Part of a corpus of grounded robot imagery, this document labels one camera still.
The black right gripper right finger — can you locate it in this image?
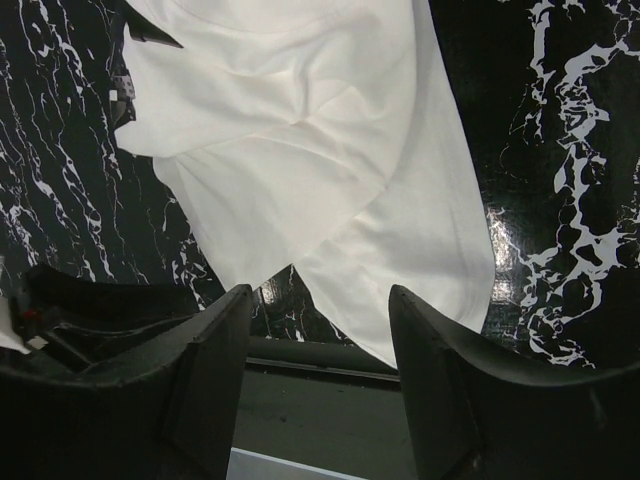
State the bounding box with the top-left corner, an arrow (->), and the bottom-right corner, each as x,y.
389,285 -> 639,479

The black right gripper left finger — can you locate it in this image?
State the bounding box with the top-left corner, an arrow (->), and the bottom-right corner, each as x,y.
1,285 -> 252,479

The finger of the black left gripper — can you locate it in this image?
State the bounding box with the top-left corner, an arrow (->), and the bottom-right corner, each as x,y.
122,1 -> 183,49

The white t-shirt with print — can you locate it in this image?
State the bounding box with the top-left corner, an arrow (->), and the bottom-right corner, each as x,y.
115,1 -> 495,365

